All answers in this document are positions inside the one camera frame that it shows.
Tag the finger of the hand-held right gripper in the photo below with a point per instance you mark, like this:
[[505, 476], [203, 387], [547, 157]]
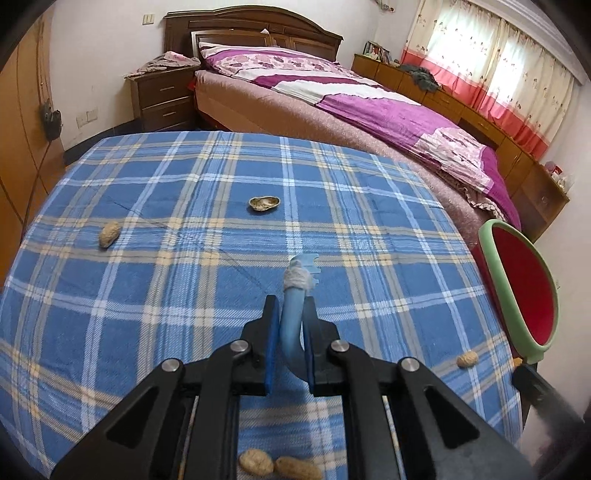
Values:
[[531, 383]]

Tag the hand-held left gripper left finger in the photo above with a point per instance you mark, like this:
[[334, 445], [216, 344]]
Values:
[[272, 350]]

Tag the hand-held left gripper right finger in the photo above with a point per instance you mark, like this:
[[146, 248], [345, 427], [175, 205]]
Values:
[[310, 355]]

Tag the blue plastic hook tool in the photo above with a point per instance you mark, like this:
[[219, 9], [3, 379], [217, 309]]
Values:
[[291, 318]]

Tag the red bucket with green rim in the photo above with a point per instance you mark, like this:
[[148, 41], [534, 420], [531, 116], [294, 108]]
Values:
[[521, 281]]

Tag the whole peanut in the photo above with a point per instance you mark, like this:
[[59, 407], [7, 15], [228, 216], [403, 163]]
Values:
[[467, 359], [110, 234], [298, 468], [255, 462]]

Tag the blue plaid tablecloth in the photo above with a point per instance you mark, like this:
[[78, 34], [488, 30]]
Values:
[[161, 277]]

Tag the empty peanut shell half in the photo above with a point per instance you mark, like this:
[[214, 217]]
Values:
[[264, 204]]

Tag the small toiletry jars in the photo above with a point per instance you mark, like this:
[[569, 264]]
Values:
[[559, 175]]

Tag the long low wooden cabinet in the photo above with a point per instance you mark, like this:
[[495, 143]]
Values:
[[517, 152]]

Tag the pinkish brown bedspread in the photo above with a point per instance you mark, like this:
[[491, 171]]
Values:
[[286, 115]]

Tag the purple floral quilt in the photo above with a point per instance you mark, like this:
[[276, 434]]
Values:
[[383, 115]]

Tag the dark wooden nightstand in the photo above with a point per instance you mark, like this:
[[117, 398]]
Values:
[[164, 104]]

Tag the pink floral pillow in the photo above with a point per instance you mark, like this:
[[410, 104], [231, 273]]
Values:
[[263, 59]]

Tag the grey clothes pile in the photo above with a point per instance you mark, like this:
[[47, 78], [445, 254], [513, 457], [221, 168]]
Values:
[[422, 76]]

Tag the crumpled floral cloth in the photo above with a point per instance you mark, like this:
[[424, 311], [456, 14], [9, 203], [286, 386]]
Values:
[[166, 62]]

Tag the cream and pink curtains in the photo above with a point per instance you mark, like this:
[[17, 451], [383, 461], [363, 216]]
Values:
[[498, 74]]

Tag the row of books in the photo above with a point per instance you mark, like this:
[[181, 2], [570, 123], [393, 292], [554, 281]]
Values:
[[377, 51]]

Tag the small black hanging bag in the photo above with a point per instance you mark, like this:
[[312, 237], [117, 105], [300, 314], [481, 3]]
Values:
[[51, 121]]

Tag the dark wooden bed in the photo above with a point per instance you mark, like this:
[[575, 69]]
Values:
[[249, 25]]

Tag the tall wooden wardrobe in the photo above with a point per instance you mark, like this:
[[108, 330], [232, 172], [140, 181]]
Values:
[[18, 138]]

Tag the white wall socket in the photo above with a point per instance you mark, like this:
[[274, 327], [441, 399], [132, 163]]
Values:
[[87, 117]]

